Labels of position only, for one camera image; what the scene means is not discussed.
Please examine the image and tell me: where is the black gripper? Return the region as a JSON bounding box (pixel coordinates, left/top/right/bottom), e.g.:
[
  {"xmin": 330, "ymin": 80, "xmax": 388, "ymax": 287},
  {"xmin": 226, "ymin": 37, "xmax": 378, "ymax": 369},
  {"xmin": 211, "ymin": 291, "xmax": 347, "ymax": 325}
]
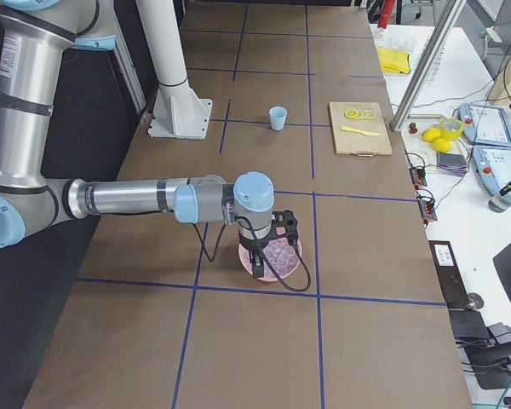
[{"xmin": 238, "ymin": 236, "xmax": 270, "ymax": 278}]

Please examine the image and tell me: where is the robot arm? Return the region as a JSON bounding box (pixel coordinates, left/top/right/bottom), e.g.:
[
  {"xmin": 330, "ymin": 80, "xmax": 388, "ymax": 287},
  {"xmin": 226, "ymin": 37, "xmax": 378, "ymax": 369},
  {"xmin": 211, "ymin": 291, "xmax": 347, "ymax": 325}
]
[{"xmin": 0, "ymin": 1, "xmax": 224, "ymax": 251}]

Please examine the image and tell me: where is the pile of clear ice cubes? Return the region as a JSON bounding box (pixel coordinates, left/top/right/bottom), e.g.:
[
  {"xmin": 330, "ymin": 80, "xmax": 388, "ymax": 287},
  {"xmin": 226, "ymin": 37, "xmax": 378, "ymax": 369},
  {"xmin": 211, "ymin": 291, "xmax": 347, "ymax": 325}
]
[{"xmin": 263, "ymin": 238, "xmax": 300, "ymax": 279}]

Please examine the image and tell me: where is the light blue paper cup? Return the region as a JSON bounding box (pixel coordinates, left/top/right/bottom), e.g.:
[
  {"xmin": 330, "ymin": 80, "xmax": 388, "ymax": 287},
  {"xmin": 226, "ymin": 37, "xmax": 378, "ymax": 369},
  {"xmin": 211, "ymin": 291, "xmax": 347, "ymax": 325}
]
[{"xmin": 268, "ymin": 106, "xmax": 288, "ymax": 131}]

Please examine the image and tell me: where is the pink bowl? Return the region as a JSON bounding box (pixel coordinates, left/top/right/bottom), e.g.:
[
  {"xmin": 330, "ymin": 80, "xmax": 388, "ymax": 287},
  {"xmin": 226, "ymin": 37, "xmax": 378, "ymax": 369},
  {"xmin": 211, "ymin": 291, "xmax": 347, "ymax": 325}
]
[{"xmin": 238, "ymin": 238, "xmax": 304, "ymax": 283}]

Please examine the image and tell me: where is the wooden cutting board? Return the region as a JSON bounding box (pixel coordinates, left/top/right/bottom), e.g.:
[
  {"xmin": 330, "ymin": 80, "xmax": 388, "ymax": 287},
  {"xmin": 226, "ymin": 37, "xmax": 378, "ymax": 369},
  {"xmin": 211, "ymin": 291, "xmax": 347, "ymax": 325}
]
[{"xmin": 329, "ymin": 101, "xmax": 393, "ymax": 158}]

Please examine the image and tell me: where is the wooden knife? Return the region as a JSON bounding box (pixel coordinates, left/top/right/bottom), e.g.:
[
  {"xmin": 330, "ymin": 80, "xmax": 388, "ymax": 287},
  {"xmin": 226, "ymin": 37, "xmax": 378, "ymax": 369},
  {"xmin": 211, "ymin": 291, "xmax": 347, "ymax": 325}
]
[{"xmin": 341, "ymin": 125, "xmax": 380, "ymax": 137}]

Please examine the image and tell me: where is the yellow lemon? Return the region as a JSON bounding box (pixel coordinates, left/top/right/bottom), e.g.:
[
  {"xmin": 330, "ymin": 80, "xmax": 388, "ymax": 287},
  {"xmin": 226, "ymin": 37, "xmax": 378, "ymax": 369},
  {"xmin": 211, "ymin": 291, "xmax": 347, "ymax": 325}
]
[
  {"xmin": 422, "ymin": 127, "xmax": 442, "ymax": 142},
  {"xmin": 431, "ymin": 138, "xmax": 451, "ymax": 153}
]

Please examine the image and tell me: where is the black notebook stack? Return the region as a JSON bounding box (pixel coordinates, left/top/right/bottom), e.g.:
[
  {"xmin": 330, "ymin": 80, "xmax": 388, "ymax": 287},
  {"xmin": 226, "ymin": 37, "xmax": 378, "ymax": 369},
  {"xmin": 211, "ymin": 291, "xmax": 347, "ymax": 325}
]
[{"xmin": 437, "ymin": 152, "xmax": 468, "ymax": 176}]

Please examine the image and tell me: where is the yellow tape roll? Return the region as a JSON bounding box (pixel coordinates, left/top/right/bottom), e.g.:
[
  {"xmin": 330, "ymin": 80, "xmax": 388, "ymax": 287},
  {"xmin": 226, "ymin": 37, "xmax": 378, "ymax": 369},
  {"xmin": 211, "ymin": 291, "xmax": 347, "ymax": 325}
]
[{"xmin": 439, "ymin": 118, "xmax": 464, "ymax": 141}]

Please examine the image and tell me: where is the yellow cloth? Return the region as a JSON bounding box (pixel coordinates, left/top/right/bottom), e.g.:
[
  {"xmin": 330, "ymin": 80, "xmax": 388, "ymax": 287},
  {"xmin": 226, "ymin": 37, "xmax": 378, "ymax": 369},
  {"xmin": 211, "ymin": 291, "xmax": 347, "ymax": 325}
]
[{"xmin": 376, "ymin": 47, "xmax": 411, "ymax": 75}]

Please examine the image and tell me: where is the teach pendant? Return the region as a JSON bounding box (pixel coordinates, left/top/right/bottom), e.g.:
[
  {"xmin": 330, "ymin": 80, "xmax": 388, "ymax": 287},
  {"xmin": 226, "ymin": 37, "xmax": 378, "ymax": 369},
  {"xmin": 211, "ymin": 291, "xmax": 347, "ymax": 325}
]
[
  {"xmin": 472, "ymin": 145, "xmax": 511, "ymax": 196},
  {"xmin": 458, "ymin": 103, "xmax": 511, "ymax": 147}
]

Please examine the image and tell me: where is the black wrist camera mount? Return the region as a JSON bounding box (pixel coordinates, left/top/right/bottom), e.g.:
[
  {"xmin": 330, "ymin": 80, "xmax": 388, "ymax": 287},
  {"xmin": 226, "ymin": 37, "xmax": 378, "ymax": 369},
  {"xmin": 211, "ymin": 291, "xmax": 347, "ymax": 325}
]
[{"xmin": 270, "ymin": 210, "xmax": 299, "ymax": 249}]

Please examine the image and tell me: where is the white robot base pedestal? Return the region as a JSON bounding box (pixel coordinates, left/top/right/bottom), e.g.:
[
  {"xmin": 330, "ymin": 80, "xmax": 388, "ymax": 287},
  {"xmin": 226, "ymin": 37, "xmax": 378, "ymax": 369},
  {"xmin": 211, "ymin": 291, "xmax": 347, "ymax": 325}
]
[{"xmin": 136, "ymin": 0, "xmax": 213, "ymax": 140}]

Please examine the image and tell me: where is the aluminium frame post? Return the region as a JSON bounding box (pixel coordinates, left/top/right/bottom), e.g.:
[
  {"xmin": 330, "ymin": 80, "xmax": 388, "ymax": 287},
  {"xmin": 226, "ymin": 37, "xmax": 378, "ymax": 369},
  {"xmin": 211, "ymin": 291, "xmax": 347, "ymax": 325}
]
[{"xmin": 390, "ymin": 0, "xmax": 467, "ymax": 132}]

